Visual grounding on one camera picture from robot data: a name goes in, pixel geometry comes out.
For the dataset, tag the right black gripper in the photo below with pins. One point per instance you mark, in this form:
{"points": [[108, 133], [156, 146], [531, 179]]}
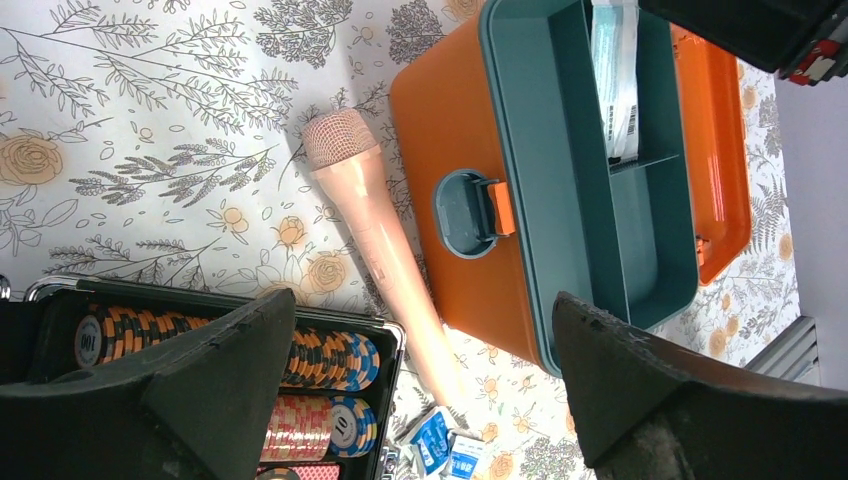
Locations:
{"points": [[802, 41]]}

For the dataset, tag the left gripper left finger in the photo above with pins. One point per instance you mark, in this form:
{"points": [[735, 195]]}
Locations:
{"points": [[193, 407]]}

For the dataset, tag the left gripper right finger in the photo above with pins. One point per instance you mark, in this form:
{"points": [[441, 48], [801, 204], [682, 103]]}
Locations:
{"points": [[647, 408]]}

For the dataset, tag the blue white medicine packet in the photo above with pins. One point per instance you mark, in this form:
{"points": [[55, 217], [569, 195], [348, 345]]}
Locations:
{"points": [[614, 50]]}

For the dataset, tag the teal divided tray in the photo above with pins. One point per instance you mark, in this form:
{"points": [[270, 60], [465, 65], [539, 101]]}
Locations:
{"points": [[618, 236]]}

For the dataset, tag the orange medicine box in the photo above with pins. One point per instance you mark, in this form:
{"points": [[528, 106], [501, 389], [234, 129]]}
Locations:
{"points": [[448, 138]]}

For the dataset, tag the red white chip stack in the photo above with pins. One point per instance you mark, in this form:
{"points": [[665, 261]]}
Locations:
{"points": [[307, 428]]}

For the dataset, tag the orange black chip stack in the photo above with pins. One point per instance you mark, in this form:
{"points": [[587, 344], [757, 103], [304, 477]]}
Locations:
{"points": [[318, 359]]}

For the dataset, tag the black poker chip case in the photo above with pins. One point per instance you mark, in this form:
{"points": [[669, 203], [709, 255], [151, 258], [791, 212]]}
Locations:
{"points": [[388, 336]]}

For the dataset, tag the small blue sachets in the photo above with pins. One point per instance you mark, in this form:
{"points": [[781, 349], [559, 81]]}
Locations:
{"points": [[440, 449]]}

